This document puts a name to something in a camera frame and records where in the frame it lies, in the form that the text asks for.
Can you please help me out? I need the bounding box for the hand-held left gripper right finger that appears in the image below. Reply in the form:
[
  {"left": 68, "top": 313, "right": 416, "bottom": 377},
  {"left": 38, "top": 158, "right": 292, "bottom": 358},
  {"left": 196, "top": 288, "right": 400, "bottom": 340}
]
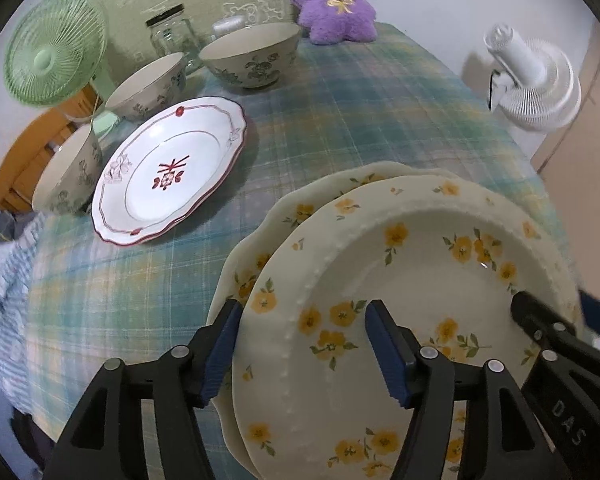
[{"left": 364, "top": 299, "right": 576, "bottom": 480}]

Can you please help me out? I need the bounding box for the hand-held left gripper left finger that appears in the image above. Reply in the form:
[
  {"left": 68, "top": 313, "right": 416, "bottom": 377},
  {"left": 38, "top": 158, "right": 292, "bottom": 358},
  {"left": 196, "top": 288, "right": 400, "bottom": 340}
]
[{"left": 40, "top": 299, "right": 244, "bottom": 480}]

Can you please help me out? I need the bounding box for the yellow floral beaded-rim plate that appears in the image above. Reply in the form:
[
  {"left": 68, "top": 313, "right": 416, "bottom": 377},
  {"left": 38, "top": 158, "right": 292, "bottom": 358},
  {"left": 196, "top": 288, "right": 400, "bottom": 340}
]
[{"left": 231, "top": 175, "right": 581, "bottom": 480}]

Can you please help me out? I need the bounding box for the yellow floral scalloped plate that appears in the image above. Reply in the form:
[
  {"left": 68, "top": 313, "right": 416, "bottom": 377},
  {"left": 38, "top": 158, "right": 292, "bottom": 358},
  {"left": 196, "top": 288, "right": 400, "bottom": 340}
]
[{"left": 205, "top": 161, "right": 481, "bottom": 467}]

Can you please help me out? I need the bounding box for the large floral ceramic bowl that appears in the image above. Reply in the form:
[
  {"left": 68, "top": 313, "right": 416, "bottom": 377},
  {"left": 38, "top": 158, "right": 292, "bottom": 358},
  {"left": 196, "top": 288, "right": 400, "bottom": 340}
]
[{"left": 198, "top": 22, "right": 302, "bottom": 90}]

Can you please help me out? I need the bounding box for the white plate with red trim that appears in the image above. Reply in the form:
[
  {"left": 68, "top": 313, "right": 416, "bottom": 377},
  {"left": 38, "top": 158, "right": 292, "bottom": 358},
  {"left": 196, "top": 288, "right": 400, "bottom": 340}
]
[{"left": 91, "top": 96, "right": 248, "bottom": 247}]

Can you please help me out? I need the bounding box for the blue checked bear-print blanket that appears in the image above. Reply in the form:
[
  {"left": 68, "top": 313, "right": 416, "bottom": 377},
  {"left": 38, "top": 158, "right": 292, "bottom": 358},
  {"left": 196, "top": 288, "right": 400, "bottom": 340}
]
[{"left": 0, "top": 210, "right": 46, "bottom": 411}]

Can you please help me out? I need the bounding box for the small floral ceramic bowl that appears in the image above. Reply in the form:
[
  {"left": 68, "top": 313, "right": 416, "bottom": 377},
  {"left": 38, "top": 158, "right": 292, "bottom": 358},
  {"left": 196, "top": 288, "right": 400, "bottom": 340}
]
[
  {"left": 104, "top": 52, "right": 188, "bottom": 122},
  {"left": 31, "top": 125, "right": 104, "bottom": 216}
]

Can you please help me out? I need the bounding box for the plaid tablecloth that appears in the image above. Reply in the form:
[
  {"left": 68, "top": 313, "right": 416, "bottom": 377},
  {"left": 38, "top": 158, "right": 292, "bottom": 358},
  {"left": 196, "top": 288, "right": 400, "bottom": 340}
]
[{"left": 27, "top": 22, "right": 576, "bottom": 441}]

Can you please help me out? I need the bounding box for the white fan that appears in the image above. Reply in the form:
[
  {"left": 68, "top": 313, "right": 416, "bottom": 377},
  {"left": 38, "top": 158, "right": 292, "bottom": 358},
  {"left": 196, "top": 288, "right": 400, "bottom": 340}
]
[{"left": 482, "top": 23, "right": 582, "bottom": 134}]

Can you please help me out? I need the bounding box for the wooden bed headboard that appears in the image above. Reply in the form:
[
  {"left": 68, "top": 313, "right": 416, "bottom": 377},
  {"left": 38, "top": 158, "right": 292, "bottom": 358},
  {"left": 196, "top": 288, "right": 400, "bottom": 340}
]
[{"left": 0, "top": 85, "right": 98, "bottom": 213}]

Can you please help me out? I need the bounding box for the glass jar with black lid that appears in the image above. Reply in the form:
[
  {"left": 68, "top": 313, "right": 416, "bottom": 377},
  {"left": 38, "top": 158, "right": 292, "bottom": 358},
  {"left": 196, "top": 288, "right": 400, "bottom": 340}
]
[{"left": 146, "top": 4, "right": 203, "bottom": 73}]

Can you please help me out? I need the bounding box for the cotton swab container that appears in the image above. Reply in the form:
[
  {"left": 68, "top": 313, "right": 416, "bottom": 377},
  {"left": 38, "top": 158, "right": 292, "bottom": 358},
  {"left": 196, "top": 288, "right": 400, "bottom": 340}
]
[{"left": 211, "top": 16, "right": 248, "bottom": 38}]

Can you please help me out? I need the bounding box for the purple plush toy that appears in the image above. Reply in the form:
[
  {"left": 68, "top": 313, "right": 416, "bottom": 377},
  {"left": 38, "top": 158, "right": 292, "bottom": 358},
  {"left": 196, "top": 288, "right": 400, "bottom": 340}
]
[{"left": 285, "top": 0, "right": 378, "bottom": 45}]

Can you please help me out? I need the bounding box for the green desk fan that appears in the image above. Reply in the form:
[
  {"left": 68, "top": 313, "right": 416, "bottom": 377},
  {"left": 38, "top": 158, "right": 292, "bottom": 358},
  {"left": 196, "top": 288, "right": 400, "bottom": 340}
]
[{"left": 4, "top": 0, "right": 126, "bottom": 133}]

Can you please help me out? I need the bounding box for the beige patterned wall mat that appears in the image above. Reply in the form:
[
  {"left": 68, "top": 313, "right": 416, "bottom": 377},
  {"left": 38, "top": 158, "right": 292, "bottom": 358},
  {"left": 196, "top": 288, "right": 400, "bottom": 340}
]
[{"left": 95, "top": 0, "right": 301, "bottom": 66}]

